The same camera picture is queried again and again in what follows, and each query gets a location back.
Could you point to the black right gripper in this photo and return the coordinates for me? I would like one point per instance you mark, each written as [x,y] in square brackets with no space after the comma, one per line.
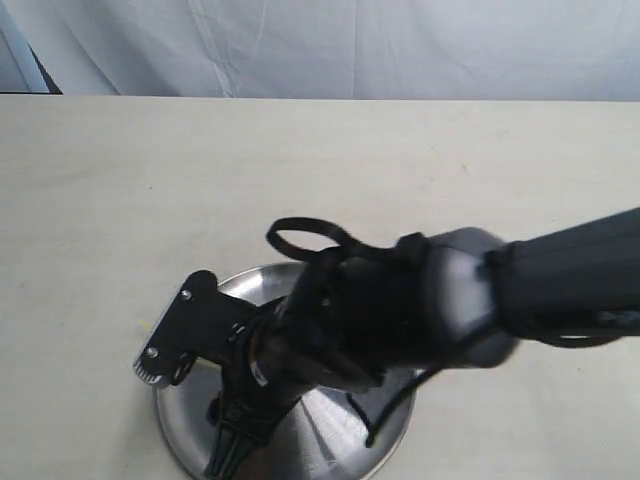
[267,366]

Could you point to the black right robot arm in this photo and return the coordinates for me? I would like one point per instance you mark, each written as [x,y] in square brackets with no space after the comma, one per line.
[462,299]

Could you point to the round stainless steel plate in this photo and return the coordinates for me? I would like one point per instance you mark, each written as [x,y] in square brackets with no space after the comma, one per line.
[346,427]

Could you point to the white backdrop cloth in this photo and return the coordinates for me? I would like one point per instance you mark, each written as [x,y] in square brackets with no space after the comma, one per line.
[453,50]

